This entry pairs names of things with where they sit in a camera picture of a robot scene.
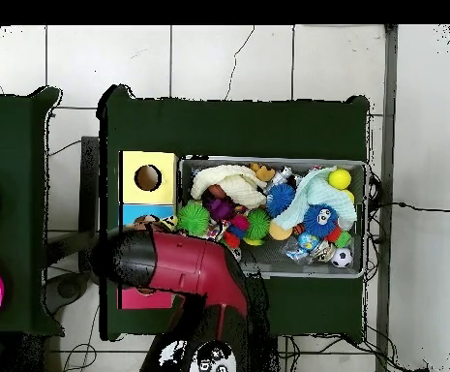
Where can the orange plush animal toy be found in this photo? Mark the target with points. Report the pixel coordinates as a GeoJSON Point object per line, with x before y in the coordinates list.
{"type": "Point", "coordinates": [265, 172]}

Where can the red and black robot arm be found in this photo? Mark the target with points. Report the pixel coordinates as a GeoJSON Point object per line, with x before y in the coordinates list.
{"type": "Point", "coordinates": [186, 267]}

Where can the wooden box with three holes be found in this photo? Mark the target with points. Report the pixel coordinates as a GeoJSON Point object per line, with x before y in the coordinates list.
{"type": "Point", "coordinates": [162, 190]}

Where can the shallow silver mesh bin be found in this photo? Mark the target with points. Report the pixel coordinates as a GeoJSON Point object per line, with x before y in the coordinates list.
{"type": "Point", "coordinates": [271, 263]}

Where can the cream waffle cloth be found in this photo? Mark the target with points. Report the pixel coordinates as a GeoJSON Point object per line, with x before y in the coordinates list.
{"type": "Point", "coordinates": [232, 182]}

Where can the large green spiky ball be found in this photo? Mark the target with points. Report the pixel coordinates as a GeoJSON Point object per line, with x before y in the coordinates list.
{"type": "Point", "coordinates": [193, 219]}

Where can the small green spiky ball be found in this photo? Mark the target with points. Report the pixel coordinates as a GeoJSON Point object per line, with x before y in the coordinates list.
{"type": "Point", "coordinates": [258, 224]}

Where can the plain blue spiky ball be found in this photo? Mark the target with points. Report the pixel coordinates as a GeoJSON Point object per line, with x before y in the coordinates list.
{"type": "Point", "coordinates": [280, 199]}

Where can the silver robot toy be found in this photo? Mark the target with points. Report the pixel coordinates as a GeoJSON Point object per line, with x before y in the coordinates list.
{"type": "Point", "coordinates": [284, 174]}

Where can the dark green table cloth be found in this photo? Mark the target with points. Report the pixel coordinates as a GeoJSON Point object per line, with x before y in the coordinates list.
{"type": "Point", "coordinates": [247, 128]}

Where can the mint waffle cloth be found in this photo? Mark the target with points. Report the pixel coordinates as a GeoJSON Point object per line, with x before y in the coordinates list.
{"type": "Point", "coordinates": [313, 190]}

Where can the blue spiky ball with eyes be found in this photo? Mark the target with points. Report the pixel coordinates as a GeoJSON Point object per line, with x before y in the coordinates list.
{"type": "Point", "coordinates": [319, 221]}

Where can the yellow ball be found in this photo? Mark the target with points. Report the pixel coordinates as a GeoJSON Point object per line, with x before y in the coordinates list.
{"type": "Point", "coordinates": [340, 179]}

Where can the small soccer ball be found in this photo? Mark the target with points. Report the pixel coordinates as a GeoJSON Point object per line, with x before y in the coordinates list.
{"type": "Point", "coordinates": [342, 257]}

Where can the green cloth side table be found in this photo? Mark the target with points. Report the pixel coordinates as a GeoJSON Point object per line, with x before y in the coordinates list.
{"type": "Point", "coordinates": [11, 135]}

